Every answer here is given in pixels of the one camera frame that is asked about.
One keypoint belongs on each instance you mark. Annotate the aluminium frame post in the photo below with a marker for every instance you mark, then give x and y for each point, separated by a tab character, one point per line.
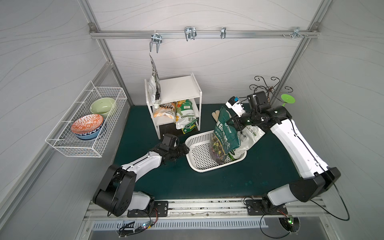
313	27

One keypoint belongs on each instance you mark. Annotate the black white fertilizer bag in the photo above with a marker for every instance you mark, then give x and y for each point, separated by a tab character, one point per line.
154	88

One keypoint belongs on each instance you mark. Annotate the metal double hook left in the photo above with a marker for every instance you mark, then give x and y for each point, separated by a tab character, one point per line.
156	41

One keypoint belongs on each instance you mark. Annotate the green plastic wine glass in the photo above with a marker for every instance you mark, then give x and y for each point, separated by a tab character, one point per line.
287	99

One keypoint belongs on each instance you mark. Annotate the dark green soil bag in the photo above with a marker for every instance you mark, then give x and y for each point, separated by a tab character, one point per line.
224	139

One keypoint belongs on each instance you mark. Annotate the white two-tier shelf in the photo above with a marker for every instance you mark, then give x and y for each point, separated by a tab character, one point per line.
173	90

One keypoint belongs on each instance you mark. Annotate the white work glove red cuff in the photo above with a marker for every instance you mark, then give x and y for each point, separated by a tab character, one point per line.
215	115

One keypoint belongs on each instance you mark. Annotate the metal double hook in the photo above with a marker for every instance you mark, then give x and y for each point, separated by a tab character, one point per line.
156	41
190	33

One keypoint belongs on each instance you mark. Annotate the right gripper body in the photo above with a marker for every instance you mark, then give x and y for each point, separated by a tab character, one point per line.
237	121

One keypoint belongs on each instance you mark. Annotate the white slotted cable duct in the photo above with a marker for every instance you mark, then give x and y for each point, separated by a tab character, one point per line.
183	224

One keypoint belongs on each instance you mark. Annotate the horizontal aluminium rail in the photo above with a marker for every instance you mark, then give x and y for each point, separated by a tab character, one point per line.
201	34

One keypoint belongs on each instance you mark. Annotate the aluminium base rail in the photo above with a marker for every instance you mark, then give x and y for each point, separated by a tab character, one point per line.
228	208

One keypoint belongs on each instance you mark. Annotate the light green bowl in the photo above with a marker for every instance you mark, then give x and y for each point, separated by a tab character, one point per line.
106	107

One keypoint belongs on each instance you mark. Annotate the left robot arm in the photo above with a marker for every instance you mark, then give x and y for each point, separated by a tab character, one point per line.
116	194

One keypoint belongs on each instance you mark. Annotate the white wire wall basket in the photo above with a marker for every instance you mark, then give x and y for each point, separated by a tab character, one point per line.
64	140

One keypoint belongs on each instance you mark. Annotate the white green shelf bag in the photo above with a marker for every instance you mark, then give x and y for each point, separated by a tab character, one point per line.
185	114

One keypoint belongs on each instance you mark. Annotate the metal bracket hook right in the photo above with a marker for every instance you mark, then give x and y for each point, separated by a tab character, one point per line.
296	34

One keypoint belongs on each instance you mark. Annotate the white perforated plastic basket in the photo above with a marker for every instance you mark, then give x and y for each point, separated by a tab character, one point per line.
199	157

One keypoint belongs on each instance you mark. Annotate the orange snack bag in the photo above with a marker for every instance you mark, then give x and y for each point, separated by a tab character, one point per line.
166	110

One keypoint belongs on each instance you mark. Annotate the blue bowl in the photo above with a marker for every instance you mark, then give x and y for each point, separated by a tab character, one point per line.
90	135

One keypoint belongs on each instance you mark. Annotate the metal clip hook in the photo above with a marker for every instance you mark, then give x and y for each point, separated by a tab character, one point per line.
223	32

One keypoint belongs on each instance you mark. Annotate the small yellow green packet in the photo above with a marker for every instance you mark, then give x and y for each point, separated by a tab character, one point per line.
189	128

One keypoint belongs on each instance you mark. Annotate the white green fertilizer bag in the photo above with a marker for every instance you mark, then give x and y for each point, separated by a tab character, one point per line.
248	137

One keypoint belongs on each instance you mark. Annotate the copper scroll stand rod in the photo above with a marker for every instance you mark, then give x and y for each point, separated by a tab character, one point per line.
271	91

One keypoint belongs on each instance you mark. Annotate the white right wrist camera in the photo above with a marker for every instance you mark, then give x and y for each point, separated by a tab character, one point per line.
234	104

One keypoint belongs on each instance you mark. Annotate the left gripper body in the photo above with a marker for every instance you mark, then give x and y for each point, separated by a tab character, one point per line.
181	150

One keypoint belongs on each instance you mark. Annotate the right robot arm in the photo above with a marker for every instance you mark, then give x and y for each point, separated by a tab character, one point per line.
316	176

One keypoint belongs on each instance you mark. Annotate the metal double hook middle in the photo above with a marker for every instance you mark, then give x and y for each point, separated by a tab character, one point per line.
190	33

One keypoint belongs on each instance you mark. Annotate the orange patterned bowl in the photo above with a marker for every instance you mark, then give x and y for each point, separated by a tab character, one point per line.
87	124

